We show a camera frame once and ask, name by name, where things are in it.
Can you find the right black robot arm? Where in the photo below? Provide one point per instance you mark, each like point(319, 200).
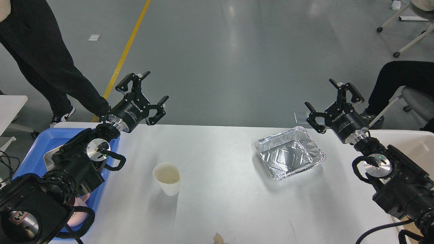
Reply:
point(348, 93)

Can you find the pink ribbed mug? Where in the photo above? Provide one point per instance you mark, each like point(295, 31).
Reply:
point(79, 203)

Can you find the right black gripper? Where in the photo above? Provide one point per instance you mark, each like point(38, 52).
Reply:
point(346, 120)

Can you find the white paper cup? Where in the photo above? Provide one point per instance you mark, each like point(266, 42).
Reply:
point(167, 174)

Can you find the standing person black trousers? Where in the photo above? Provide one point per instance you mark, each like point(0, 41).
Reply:
point(30, 33)

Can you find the crumpled paper scrap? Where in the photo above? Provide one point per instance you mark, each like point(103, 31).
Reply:
point(218, 239)

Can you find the white rolling chair base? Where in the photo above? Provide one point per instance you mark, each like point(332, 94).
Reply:
point(423, 11)

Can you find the seated person black trousers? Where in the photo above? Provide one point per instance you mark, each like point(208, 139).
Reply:
point(418, 75)

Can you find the white paper scrap on floor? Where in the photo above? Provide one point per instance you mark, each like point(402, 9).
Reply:
point(94, 37)

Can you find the stainless steel rectangular container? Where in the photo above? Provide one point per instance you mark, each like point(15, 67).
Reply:
point(53, 159)

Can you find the aluminium foil tray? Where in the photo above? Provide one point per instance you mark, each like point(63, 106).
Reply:
point(288, 153)

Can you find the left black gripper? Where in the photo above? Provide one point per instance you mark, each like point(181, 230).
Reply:
point(134, 107)

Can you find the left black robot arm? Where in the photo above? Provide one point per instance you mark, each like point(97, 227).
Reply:
point(35, 209)

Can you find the blue plastic tray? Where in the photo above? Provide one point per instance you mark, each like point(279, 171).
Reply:
point(34, 159)

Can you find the white plastic bin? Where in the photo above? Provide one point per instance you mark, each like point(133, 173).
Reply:
point(418, 145)

